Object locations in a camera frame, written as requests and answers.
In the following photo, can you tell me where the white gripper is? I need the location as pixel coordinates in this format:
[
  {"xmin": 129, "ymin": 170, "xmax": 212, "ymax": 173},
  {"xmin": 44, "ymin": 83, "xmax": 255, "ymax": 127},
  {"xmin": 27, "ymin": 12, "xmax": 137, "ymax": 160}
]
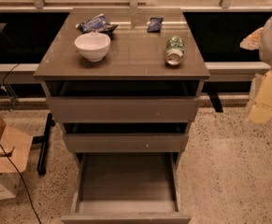
[{"xmin": 239, "ymin": 16, "xmax": 272, "ymax": 125}]

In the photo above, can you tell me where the green soda can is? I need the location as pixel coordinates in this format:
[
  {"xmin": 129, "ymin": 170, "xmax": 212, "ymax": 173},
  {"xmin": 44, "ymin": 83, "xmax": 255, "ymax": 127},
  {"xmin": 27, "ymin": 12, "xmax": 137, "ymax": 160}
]
[{"xmin": 165, "ymin": 35, "xmax": 184, "ymax": 65}]

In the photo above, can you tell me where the grey drawer cabinet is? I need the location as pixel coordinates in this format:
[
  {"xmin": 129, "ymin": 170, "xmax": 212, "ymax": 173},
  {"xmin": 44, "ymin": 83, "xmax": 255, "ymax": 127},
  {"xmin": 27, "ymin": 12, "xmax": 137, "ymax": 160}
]
[{"xmin": 33, "ymin": 7, "xmax": 211, "ymax": 224}]

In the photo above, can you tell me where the middle grey drawer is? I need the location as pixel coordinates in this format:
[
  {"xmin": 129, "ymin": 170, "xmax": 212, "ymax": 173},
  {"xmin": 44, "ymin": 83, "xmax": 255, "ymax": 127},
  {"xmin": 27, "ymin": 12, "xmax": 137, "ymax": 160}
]
[{"xmin": 64, "ymin": 123, "xmax": 189, "ymax": 153}]

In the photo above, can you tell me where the bottom grey open drawer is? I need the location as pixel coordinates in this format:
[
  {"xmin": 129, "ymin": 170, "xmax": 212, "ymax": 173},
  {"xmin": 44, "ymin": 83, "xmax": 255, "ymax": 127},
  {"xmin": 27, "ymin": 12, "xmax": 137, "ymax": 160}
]
[{"xmin": 62, "ymin": 153, "xmax": 191, "ymax": 224}]

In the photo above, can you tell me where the top grey drawer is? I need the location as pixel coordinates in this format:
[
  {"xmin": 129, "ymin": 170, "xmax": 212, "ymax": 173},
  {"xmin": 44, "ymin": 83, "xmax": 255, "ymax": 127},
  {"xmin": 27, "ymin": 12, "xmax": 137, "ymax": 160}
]
[{"xmin": 47, "ymin": 80, "xmax": 198, "ymax": 123}]

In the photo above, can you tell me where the black stand leg right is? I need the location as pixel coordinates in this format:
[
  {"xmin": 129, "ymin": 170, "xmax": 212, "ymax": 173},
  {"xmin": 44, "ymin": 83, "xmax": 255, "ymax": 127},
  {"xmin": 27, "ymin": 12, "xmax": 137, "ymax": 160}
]
[{"xmin": 207, "ymin": 85, "xmax": 223, "ymax": 113}]

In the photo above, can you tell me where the black stand leg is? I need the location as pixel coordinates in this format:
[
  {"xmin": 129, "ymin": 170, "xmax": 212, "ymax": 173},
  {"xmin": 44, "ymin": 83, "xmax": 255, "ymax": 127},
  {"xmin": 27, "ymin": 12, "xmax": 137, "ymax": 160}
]
[
  {"xmin": 207, "ymin": 85, "xmax": 223, "ymax": 113},
  {"xmin": 32, "ymin": 113, "xmax": 55, "ymax": 175}
]

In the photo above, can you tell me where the small blue snack bag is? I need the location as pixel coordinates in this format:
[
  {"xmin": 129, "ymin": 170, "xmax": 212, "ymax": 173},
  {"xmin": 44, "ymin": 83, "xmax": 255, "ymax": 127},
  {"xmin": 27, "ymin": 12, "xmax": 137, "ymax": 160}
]
[{"xmin": 147, "ymin": 18, "xmax": 164, "ymax": 33}]

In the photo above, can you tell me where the large blue chip bag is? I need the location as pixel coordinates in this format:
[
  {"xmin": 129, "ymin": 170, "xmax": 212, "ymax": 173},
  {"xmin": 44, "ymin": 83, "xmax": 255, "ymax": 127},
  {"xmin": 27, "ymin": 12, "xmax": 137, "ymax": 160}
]
[{"xmin": 77, "ymin": 14, "xmax": 118, "ymax": 35}]

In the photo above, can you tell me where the white ceramic bowl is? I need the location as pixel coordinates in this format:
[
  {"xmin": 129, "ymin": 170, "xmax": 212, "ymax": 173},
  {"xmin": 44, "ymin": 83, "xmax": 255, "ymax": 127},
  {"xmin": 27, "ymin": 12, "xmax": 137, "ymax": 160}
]
[{"xmin": 74, "ymin": 33, "xmax": 111, "ymax": 62}]

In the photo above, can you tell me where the black stand leg left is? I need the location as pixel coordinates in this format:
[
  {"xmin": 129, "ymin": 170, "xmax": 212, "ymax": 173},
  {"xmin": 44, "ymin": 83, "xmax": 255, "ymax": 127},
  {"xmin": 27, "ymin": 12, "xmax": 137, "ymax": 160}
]
[{"xmin": 32, "ymin": 113, "xmax": 55, "ymax": 175}]

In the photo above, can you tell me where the open cardboard box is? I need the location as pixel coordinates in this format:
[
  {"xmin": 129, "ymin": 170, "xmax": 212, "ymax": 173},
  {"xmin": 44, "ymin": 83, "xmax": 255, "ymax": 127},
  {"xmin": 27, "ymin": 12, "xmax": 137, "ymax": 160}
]
[{"xmin": 0, "ymin": 115, "xmax": 33, "ymax": 200}]

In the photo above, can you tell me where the black cable on floor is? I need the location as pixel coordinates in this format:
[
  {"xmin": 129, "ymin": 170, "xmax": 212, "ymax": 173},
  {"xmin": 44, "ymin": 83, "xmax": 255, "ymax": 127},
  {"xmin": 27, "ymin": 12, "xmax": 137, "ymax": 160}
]
[{"xmin": 0, "ymin": 117, "xmax": 43, "ymax": 224}]

